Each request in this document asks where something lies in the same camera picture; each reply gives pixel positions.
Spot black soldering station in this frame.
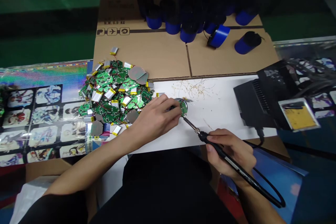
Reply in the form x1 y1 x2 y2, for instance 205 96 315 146
233 60 320 130

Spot white plastic bag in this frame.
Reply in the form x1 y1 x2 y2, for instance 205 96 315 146
9 175 57 224

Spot holographic picture card sheets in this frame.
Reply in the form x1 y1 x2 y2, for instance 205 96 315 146
0 59 105 167

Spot white paper sheet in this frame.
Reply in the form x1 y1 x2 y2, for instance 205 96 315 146
128 74 278 155

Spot large cardboard box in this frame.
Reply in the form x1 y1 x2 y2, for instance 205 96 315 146
93 0 280 81

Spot yellow sponge tray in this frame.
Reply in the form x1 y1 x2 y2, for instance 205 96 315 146
278 97 321 132

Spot person's left hand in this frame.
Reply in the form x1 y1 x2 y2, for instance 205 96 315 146
128 93 182 144

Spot black soldering iron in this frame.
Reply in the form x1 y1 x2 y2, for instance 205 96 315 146
183 117 286 208

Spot small cardboard box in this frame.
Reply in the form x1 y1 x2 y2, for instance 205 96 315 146
25 157 99 222

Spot person's right hand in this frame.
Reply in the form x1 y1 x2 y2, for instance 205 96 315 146
205 128 257 182

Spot person's body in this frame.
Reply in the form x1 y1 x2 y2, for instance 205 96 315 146
18 148 250 224

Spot round green circuit board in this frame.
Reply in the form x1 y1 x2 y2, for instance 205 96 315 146
174 98 189 117

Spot blue cylinder with black wire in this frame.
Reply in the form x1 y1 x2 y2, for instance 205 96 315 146
234 31 265 54

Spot pile of green circuit boards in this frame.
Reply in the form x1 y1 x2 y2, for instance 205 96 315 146
78 60 155 140

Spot blue cylinder lying sideways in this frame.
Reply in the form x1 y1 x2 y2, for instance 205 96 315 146
206 24 231 49

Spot group of blue cylinders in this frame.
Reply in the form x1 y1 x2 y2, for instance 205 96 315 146
137 0 259 44

